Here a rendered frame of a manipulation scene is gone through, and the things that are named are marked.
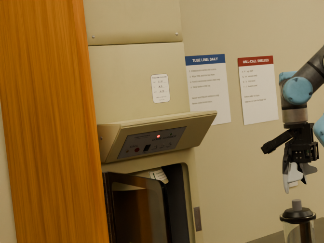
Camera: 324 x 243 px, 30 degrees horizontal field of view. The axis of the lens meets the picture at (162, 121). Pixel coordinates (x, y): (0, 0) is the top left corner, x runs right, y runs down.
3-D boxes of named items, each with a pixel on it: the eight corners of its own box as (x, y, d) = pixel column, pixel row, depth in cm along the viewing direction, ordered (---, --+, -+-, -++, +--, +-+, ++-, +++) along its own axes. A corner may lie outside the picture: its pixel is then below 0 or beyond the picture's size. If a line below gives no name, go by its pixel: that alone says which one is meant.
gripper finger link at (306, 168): (320, 184, 185) (312, 163, 180) (301, 184, 188) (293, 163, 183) (322, 177, 187) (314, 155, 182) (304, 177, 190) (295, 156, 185)
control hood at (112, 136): (99, 163, 155) (94, 124, 154) (194, 145, 174) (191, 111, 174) (123, 165, 146) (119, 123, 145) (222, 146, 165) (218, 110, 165)
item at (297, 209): (290, 217, 189) (288, 196, 188) (318, 218, 183) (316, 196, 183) (277, 224, 181) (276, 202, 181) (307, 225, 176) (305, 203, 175)
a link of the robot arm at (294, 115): (277, 110, 178) (288, 108, 185) (278, 126, 179) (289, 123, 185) (301, 108, 174) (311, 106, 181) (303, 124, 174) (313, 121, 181)
